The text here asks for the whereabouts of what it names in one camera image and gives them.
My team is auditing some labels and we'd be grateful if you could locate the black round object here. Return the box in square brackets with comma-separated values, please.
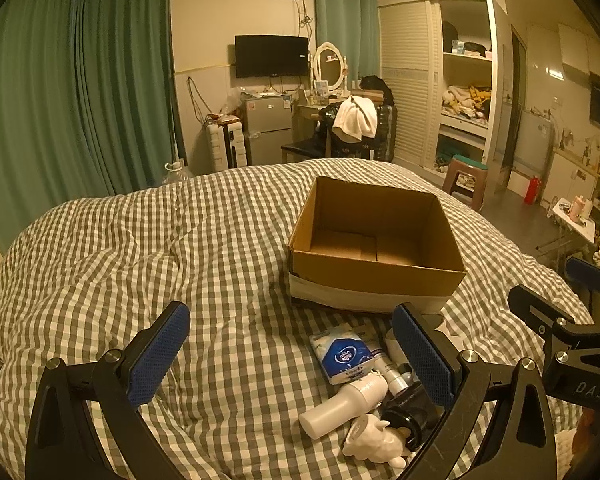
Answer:
[380, 382, 442, 452]

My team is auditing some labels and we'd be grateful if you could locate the white plastic bottle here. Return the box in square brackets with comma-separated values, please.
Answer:
[299, 372, 388, 440]

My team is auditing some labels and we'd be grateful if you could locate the blue tissue pack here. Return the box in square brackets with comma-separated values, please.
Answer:
[310, 323, 375, 385]

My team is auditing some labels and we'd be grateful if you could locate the small white folding table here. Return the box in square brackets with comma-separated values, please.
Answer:
[535, 196, 596, 270]

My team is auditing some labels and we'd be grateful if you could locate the red fire extinguisher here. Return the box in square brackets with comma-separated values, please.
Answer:
[524, 176, 542, 205]

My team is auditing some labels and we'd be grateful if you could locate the white cream tube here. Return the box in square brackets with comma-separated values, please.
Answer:
[366, 330, 414, 396]

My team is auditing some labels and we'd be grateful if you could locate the white ceramic figurine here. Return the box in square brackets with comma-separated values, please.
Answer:
[342, 414, 412, 469]

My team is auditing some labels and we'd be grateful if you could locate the brown plastic stool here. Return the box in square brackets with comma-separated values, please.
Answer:
[442, 155, 488, 211]

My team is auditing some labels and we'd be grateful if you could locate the open cardboard box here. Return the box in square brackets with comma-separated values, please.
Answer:
[288, 177, 466, 313]

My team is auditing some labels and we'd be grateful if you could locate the dark suitcase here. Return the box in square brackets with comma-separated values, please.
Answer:
[374, 105, 398, 162]

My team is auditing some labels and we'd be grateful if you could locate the white louvred wardrobe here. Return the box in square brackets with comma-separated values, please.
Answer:
[379, 0, 502, 184]

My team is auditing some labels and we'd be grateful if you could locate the white towel on chair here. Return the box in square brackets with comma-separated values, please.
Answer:
[332, 96, 378, 143]

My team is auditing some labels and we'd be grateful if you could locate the clear water jug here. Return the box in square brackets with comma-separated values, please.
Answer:
[162, 159, 193, 185]

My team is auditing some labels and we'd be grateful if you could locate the black chair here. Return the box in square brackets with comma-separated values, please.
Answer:
[282, 103, 376, 162]

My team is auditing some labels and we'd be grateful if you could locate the white suitcase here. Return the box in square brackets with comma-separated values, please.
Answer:
[206, 116, 248, 172]

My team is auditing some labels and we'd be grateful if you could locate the oval white vanity mirror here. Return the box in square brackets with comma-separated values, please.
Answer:
[311, 41, 347, 93]

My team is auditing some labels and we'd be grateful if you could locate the green curtain left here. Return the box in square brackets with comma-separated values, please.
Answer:
[0, 0, 178, 250]

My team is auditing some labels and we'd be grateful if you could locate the green curtain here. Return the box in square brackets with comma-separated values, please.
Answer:
[314, 0, 380, 84]
[0, 0, 178, 250]

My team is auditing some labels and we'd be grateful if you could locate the silver mini fridge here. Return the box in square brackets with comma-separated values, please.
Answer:
[244, 96, 294, 166]

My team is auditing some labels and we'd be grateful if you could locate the green curtain centre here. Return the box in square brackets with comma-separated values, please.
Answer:
[314, 0, 380, 84]

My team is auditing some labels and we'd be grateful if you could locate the black wall television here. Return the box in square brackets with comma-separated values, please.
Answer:
[234, 35, 309, 78]

